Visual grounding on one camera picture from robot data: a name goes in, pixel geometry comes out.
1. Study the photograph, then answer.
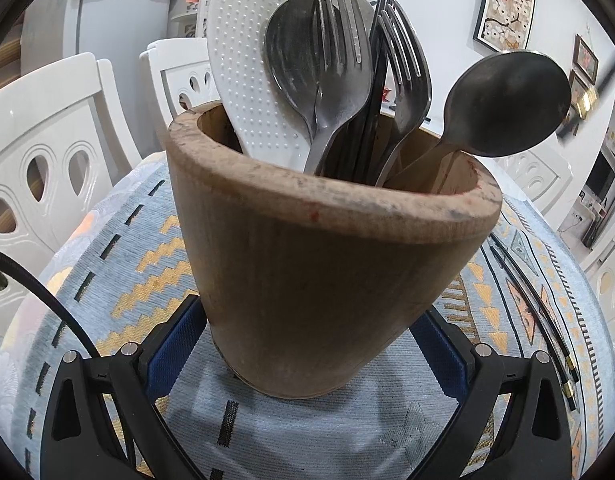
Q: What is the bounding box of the black cable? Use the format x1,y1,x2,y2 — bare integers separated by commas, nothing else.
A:
0,247,99,358

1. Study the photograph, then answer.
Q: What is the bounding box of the wooden utensil holder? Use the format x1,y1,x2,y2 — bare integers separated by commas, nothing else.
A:
166,100,503,400

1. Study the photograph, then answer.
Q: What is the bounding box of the white refrigerator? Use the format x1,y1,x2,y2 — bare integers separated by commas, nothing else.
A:
62,0,223,61

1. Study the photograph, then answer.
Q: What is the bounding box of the large framed floral picture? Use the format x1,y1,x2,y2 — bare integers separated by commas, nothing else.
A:
472,0,538,54

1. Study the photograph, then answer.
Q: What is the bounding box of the television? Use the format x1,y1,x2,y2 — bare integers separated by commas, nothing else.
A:
586,152,615,196

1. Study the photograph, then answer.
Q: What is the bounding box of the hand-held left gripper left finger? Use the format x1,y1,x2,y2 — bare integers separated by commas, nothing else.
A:
40,295,208,480

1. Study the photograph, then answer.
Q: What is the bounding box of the metal spoon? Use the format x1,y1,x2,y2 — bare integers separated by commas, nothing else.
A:
385,51,573,188
264,0,328,133

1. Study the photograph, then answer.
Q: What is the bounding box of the blue patterned table mat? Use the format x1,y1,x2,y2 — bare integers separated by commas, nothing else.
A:
0,152,613,480

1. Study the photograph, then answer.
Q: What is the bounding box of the white shelf with ornaments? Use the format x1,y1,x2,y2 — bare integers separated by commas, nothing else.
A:
170,0,218,38

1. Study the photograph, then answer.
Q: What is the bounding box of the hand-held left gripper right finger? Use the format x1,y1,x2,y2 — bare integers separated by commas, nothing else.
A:
410,309,573,480

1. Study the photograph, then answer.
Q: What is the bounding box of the metal fork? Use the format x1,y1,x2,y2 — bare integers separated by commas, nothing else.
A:
302,0,374,175
375,0,433,187

